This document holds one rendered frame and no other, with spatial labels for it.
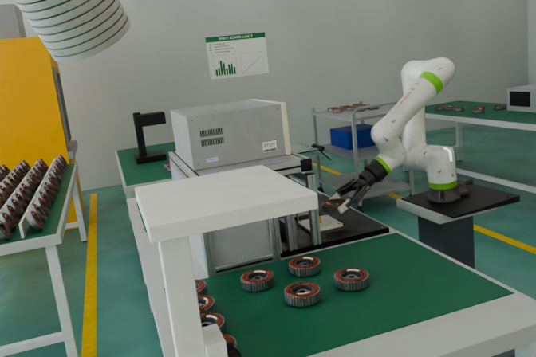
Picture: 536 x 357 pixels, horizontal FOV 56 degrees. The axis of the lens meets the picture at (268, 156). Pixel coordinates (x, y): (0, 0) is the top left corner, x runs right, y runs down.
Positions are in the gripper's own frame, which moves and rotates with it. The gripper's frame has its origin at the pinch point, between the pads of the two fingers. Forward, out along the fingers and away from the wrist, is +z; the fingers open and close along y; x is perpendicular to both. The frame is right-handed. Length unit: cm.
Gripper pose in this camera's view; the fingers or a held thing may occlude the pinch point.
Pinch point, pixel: (336, 205)
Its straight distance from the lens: 219.6
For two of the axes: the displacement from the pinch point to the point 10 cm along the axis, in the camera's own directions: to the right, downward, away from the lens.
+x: -5.7, -7.6, -3.0
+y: -3.1, -1.4, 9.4
